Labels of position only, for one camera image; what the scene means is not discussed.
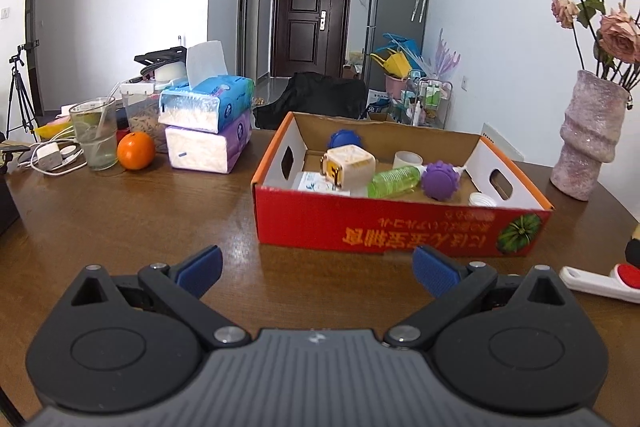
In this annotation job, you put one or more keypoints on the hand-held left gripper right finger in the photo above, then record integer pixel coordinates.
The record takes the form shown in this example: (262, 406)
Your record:
(435, 274)

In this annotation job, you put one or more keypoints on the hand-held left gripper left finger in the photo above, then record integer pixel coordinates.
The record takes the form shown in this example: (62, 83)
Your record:
(200, 269)

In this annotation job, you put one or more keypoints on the red cardboard box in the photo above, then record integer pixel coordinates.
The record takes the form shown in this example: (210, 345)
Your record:
(375, 227)

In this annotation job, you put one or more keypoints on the white bottle cap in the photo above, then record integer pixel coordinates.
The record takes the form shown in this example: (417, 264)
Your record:
(482, 199)

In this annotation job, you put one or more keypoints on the purple ribbed bottle cap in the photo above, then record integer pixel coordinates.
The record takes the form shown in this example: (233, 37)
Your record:
(440, 179)

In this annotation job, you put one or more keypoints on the green spray bottle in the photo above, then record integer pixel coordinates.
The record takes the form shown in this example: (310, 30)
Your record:
(395, 181)

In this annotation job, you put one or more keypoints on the white tape roll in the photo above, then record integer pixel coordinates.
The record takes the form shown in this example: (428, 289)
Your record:
(407, 158)

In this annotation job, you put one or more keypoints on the beige cube charger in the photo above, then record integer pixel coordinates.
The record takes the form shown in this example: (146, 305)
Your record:
(348, 167)

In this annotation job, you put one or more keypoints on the white pill bottle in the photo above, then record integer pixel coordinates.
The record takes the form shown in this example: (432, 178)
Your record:
(315, 182)

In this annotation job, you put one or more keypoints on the blue ribbed bottle cap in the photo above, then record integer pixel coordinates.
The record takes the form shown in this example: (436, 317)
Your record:
(345, 139)

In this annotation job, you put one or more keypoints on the purple tissue pack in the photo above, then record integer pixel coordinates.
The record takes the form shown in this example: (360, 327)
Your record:
(210, 147)

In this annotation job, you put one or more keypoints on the orange fruit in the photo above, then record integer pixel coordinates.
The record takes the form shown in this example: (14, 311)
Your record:
(136, 150)

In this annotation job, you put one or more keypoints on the white leaning panel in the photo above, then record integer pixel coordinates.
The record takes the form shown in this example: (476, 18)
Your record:
(500, 142)

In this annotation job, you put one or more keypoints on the white and red lint brush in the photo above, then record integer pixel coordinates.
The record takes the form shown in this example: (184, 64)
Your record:
(597, 282)

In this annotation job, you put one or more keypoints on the clear food container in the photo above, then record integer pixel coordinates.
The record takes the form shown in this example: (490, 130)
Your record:
(142, 112)

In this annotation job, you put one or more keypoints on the blue tissue pack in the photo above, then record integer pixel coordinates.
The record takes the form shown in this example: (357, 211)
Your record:
(207, 99)

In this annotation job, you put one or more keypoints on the glass cup with straw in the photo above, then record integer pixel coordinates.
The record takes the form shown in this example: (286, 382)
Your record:
(97, 132)

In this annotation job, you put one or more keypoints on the white printed bag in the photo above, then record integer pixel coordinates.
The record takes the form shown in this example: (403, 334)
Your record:
(380, 104)

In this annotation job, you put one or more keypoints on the pink bucket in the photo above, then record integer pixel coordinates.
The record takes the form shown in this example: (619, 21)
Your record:
(397, 86)

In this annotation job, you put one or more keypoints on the white round appliance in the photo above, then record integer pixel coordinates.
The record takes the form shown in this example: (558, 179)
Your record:
(167, 74)

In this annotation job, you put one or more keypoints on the yellow packet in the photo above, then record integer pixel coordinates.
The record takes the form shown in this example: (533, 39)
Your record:
(50, 129)

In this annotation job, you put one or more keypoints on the black folding chair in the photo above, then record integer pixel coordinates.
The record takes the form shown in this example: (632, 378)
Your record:
(315, 99)

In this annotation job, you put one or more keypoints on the pink textured vase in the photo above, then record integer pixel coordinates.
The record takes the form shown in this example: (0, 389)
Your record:
(590, 137)

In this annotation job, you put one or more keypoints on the black folding stand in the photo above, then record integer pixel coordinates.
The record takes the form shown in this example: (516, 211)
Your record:
(160, 57)

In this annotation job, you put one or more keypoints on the purple clothes hangers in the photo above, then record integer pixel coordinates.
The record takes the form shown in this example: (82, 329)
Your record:
(442, 57)

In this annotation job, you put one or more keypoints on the blue plastic rack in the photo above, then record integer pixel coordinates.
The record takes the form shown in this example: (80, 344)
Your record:
(400, 44)

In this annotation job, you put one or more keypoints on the grey refrigerator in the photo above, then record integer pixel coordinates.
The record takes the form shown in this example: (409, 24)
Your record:
(395, 17)

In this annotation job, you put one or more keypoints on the dark wooden door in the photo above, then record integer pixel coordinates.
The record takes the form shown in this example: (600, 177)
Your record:
(310, 14)

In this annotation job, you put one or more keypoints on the black camera tripod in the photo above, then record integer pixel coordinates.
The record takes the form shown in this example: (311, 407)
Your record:
(17, 82)

